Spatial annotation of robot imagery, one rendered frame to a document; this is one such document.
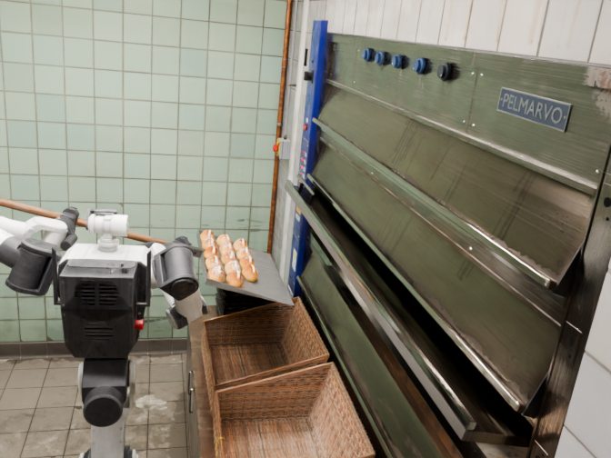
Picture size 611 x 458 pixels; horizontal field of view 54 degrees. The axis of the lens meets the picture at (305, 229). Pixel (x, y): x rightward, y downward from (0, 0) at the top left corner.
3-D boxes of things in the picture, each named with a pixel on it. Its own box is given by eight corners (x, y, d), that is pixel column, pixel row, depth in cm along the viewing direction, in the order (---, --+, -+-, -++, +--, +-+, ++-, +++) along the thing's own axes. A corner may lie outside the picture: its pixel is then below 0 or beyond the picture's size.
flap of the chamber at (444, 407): (284, 187, 278) (323, 196, 284) (461, 441, 114) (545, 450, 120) (285, 183, 277) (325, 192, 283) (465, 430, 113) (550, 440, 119)
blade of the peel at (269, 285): (205, 284, 220) (206, 277, 219) (195, 234, 270) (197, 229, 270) (294, 305, 231) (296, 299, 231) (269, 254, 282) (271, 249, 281)
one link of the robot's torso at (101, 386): (125, 427, 180) (125, 376, 175) (80, 430, 177) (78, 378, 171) (129, 376, 206) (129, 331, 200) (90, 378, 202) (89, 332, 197)
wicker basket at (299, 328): (295, 343, 305) (300, 294, 296) (325, 411, 253) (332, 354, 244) (199, 347, 292) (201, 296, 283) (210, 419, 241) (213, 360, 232)
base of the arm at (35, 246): (51, 292, 189) (45, 302, 178) (10, 278, 186) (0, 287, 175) (69, 248, 188) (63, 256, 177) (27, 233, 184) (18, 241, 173)
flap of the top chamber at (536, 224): (320, 124, 271) (338, 84, 267) (563, 295, 107) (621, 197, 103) (311, 120, 270) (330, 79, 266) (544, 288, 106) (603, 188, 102)
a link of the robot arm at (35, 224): (58, 243, 212) (18, 235, 204) (66, 221, 210) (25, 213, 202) (61, 252, 207) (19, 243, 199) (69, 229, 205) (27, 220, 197)
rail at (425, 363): (285, 183, 277) (289, 184, 278) (465, 430, 113) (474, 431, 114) (286, 178, 277) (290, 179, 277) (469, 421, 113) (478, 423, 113)
